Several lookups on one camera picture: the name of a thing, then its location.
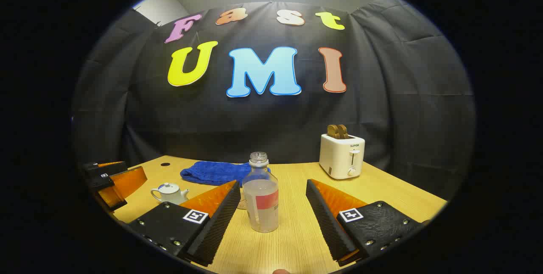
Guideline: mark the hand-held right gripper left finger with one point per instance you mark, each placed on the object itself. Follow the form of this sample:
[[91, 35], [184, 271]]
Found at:
[[220, 223]]

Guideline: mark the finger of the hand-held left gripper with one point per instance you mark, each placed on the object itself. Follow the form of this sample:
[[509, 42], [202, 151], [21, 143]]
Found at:
[[99, 183], [102, 169]]

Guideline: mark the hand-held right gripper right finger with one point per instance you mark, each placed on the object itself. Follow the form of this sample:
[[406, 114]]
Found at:
[[326, 223]]

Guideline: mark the clear plastic water bottle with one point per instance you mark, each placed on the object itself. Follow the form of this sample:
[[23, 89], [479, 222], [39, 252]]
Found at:
[[261, 206]]

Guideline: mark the white ceramic teacup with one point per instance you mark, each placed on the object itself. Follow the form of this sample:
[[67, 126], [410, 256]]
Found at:
[[169, 199]]

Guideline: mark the blue towel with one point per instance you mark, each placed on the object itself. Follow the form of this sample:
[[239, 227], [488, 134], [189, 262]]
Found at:
[[212, 172]]

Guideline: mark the white toaster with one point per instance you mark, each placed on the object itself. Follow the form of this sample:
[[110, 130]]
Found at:
[[339, 159]]

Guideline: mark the brown bread slice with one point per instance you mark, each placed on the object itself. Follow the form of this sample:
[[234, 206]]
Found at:
[[332, 131], [343, 132]]

